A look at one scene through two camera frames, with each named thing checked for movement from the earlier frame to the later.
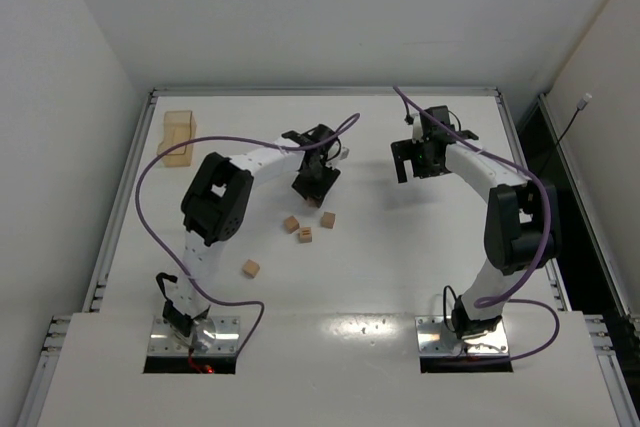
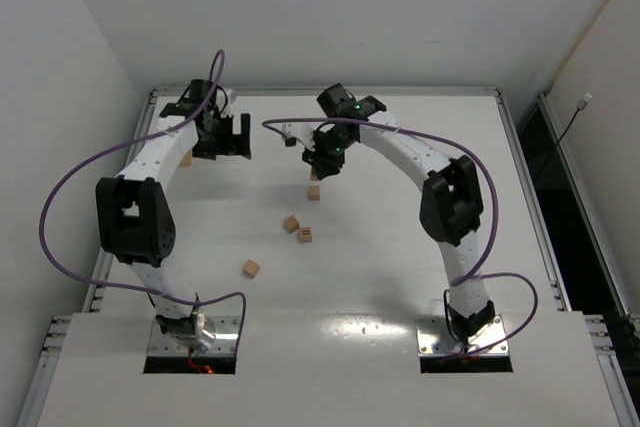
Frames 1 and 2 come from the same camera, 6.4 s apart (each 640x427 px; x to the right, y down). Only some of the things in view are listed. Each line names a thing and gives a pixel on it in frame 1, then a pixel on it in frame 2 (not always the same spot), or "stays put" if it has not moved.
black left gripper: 316,182 -> 220,136
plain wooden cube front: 250,268 stays put
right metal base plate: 434,339 stays put
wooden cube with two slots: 305,235 stays put
